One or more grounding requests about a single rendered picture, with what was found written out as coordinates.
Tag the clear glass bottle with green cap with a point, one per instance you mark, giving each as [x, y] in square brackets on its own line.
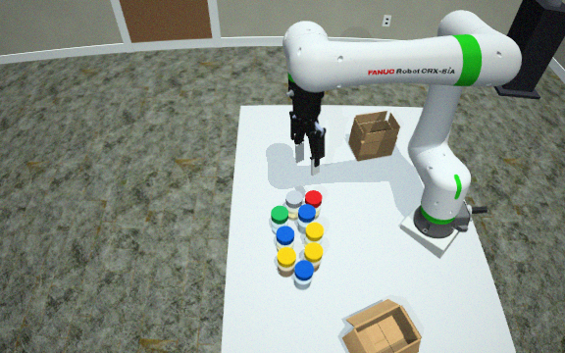
[279, 218]

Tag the blue-capped bottle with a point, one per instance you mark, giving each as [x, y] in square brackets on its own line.
[303, 274]
[285, 238]

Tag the clear glass bottle with red cap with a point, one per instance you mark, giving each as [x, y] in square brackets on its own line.
[314, 198]

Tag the glass bottle with grey cap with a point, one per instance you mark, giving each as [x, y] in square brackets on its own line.
[293, 201]

